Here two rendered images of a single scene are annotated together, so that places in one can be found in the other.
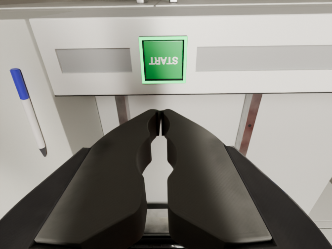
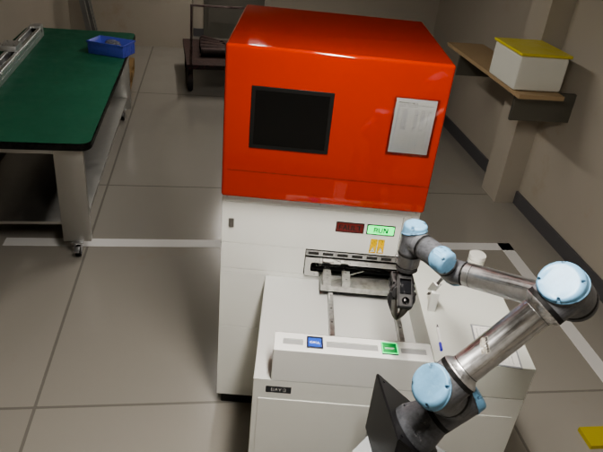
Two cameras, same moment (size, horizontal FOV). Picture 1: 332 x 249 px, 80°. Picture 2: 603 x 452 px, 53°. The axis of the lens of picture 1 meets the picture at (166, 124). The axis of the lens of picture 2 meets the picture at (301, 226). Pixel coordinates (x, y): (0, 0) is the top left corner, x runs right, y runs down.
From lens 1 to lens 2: 1.93 m
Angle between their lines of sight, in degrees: 27
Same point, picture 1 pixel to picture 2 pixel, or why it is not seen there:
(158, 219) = (380, 289)
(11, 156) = (452, 325)
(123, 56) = (403, 352)
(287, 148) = (300, 325)
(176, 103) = not seen: hidden behind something
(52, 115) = (432, 337)
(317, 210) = (249, 281)
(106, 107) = not seen: hidden behind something
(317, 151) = (279, 321)
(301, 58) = (340, 345)
